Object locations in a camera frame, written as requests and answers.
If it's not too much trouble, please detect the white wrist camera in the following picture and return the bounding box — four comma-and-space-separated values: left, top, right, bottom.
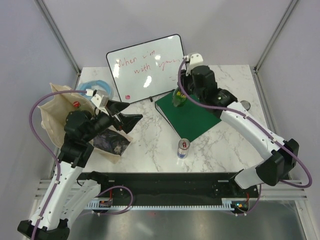
86, 88, 110, 111
184, 52, 204, 76

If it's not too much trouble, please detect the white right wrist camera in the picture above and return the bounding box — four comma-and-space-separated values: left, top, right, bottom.
184, 52, 204, 76

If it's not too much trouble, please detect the cola bottle red cap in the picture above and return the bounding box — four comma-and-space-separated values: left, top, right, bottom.
73, 101, 81, 109

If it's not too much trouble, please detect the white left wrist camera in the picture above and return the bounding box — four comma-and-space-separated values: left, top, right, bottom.
86, 88, 110, 111

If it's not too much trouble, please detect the beige canvas tote bag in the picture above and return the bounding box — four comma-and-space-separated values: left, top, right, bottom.
39, 93, 133, 164

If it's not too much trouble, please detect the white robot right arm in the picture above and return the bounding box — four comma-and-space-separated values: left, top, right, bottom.
177, 65, 300, 197

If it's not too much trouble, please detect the left aluminium frame post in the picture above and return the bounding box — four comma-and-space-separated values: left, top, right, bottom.
34, 0, 81, 76

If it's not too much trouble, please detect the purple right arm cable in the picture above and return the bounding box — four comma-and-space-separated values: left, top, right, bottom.
177, 56, 314, 189

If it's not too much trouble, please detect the green Perrier bottle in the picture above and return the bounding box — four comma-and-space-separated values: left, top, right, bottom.
172, 87, 188, 108

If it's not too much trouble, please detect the aluminium frame post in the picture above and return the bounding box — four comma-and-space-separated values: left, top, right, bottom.
34, 0, 81, 76
253, 0, 300, 75

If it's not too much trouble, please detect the right aluminium frame post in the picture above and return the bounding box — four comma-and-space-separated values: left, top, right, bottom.
253, 0, 300, 75

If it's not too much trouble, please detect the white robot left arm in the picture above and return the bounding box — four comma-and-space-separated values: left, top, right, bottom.
17, 101, 143, 240

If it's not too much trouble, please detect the green ring binder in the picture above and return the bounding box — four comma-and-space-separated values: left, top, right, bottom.
154, 92, 221, 142

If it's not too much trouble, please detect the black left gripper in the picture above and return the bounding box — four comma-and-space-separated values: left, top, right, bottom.
82, 99, 143, 142

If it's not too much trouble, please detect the small white whiteboard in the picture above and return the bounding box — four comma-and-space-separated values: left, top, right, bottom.
106, 34, 184, 104

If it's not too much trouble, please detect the white slotted cable duct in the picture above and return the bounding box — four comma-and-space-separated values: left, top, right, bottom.
84, 198, 235, 211

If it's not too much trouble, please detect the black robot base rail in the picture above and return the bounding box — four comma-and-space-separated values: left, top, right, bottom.
98, 172, 259, 206

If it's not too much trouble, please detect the silver blue energy drink can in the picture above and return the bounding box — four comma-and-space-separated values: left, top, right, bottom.
177, 138, 190, 159

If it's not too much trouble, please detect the black yellow label can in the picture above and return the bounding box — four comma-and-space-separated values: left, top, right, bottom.
240, 100, 251, 111

